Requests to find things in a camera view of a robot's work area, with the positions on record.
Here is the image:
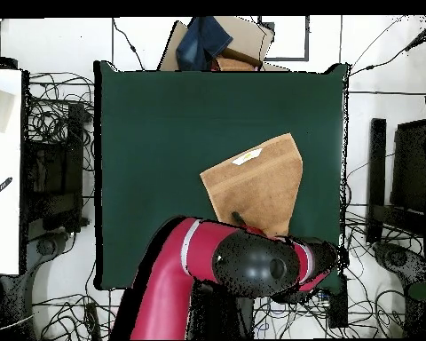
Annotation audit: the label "black cable with connector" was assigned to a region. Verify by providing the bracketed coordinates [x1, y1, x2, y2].
[350, 15, 426, 76]

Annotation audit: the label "tan terry towel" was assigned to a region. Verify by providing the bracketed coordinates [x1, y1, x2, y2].
[199, 131, 304, 238]

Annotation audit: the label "brown cardboard box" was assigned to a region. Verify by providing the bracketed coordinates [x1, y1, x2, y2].
[157, 15, 290, 72]

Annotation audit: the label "dark green table cloth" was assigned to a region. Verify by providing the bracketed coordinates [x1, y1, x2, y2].
[93, 59, 351, 292]

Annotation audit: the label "thin black cable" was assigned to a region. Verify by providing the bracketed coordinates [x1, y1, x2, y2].
[111, 17, 146, 71]

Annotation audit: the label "black metal frame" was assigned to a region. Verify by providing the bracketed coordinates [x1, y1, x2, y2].
[364, 117, 426, 246]
[20, 102, 90, 234]

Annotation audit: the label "grey square frame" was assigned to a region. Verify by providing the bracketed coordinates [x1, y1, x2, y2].
[258, 15, 311, 62]

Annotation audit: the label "white side table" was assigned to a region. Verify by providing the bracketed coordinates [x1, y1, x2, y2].
[0, 68, 24, 275]

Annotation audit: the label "black cable tangle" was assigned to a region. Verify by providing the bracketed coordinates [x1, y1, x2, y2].
[31, 288, 120, 341]
[340, 152, 426, 340]
[26, 70, 96, 171]
[251, 290, 342, 340]

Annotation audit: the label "black striped stick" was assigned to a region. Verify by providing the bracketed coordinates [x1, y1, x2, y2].
[0, 176, 14, 205]

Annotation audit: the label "blue denim jeans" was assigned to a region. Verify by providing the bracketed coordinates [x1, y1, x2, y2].
[175, 15, 234, 71]

